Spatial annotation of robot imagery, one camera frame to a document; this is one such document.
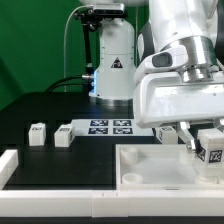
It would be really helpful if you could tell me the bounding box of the black cable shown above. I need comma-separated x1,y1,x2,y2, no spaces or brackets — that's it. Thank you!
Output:
44,75,88,94

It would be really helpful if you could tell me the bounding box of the white cable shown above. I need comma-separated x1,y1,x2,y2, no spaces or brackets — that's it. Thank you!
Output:
62,4,89,94

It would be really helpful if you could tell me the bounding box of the white square table top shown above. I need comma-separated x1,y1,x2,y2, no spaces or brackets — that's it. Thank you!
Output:
115,144,224,190

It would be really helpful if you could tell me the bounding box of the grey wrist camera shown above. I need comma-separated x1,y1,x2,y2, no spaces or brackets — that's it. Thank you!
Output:
133,45,189,84

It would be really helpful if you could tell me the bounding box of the white sheet with fiducial tags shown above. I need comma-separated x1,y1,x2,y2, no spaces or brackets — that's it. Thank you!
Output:
72,119,153,136

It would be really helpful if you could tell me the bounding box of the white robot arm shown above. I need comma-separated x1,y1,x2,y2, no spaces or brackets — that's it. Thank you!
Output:
80,0,224,150

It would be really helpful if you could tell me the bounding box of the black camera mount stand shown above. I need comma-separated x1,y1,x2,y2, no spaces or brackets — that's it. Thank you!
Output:
75,9,101,92

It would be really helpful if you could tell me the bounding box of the white U-shaped obstacle fence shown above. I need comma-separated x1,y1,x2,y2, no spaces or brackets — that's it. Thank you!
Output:
0,150,224,218

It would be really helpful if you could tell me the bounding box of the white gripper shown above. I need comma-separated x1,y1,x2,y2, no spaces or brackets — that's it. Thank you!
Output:
133,72,224,153

